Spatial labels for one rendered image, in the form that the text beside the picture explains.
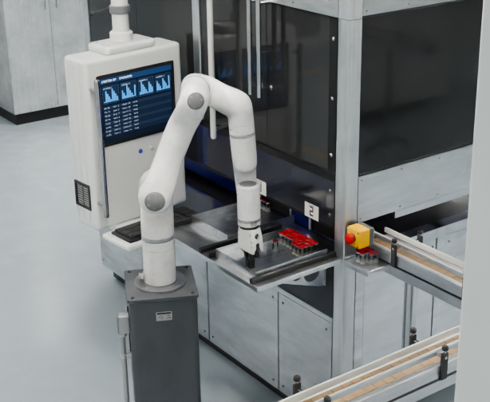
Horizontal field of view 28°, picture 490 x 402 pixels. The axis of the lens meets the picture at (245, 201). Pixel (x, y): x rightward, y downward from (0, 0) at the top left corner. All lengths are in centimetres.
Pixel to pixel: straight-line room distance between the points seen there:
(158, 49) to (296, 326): 131
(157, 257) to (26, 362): 157
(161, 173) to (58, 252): 273
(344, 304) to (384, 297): 22
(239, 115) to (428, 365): 107
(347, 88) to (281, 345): 129
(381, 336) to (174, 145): 126
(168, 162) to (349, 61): 73
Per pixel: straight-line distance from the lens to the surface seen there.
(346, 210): 377
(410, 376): 303
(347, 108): 364
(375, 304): 407
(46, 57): 867
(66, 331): 527
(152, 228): 359
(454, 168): 414
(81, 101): 421
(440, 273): 367
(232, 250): 391
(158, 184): 349
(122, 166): 434
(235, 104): 345
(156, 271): 366
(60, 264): 600
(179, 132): 347
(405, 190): 396
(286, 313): 427
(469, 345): 224
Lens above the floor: 251
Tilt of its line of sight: 22 degrees down
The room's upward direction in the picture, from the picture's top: 1 degrees counter-clockwise
